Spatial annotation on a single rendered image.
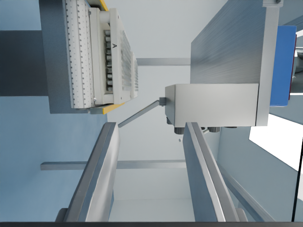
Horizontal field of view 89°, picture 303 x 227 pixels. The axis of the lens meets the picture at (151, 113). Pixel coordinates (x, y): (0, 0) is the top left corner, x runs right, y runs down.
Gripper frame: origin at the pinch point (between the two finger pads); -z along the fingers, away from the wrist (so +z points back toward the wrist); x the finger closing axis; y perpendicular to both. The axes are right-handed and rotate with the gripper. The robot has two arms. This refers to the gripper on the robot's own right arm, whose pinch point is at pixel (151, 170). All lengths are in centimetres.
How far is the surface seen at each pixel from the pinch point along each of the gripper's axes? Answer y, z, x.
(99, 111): 16.2, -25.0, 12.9
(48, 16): -2.0, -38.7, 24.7
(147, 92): 191, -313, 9
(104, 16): -1.6, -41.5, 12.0
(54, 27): 0.0, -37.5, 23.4
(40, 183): 137, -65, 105
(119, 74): 10.5, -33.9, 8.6
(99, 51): 5.4, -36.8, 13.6
